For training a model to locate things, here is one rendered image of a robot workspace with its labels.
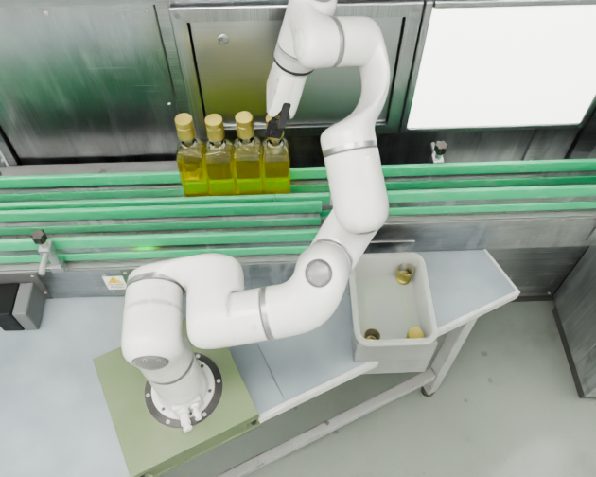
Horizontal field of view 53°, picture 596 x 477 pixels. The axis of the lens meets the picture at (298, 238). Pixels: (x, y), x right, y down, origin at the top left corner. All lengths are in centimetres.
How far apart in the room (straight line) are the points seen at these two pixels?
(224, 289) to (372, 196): 27
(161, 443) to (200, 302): 37
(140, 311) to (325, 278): 30
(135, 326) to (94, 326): 47
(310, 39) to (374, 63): 12
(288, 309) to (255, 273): 45
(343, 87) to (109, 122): 54
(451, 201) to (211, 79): 58
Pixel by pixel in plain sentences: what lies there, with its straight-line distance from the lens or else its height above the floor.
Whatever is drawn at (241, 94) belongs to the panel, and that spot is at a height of 111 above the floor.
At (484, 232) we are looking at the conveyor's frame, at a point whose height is 83.
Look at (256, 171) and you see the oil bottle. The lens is 124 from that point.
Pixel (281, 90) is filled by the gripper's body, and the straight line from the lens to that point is 105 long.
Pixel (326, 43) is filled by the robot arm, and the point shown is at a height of 142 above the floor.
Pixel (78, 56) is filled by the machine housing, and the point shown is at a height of 119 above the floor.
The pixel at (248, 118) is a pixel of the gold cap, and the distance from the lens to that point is 116.
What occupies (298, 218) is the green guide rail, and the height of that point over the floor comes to 91.
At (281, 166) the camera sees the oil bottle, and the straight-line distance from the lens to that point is 122.
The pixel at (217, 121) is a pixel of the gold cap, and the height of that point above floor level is 116.
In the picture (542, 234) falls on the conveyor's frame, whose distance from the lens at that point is 152.
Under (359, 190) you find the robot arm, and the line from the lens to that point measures 88.
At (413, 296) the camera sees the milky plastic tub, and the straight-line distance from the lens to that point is 140.
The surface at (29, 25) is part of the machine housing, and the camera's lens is 131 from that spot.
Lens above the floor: 198
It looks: 56 degrees down
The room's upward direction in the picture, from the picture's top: straight up
